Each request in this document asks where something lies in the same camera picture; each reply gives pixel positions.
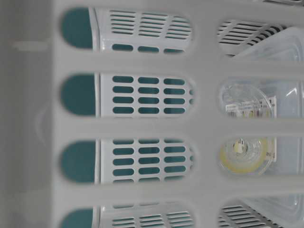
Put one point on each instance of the white plastic shopping basket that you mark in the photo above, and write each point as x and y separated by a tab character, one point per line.
35	127

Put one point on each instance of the clear plastic storage container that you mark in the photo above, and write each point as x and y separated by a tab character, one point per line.
275	67

